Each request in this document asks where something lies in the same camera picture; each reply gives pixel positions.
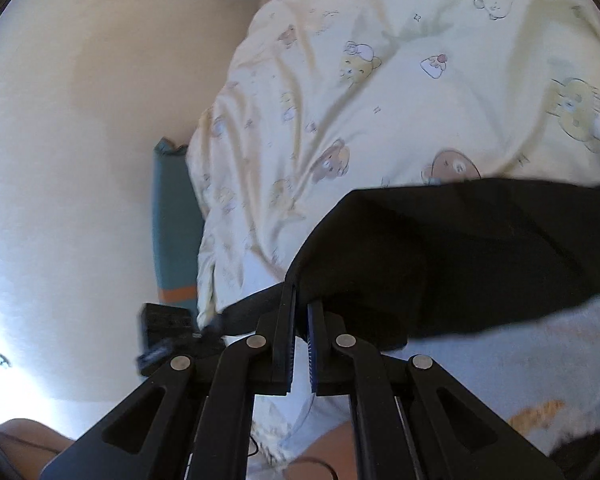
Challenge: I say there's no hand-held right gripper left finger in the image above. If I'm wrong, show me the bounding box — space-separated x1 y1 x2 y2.
40 284 299 480

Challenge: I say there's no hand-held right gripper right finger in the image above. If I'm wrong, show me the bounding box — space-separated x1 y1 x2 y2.
307 300 563 480

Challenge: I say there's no black cloth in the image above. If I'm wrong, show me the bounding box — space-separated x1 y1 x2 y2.
220 177 600 353

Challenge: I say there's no grey fleece garment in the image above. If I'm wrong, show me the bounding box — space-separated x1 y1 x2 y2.
280 295 600 466

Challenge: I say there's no yellow bear-print duvet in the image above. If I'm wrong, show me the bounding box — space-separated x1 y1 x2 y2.
187 0 600 461

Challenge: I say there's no teal padded bed frame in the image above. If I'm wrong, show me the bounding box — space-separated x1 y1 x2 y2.
152 137 206 321

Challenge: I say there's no black cable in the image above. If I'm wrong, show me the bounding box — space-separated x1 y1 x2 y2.
249 432 338 480

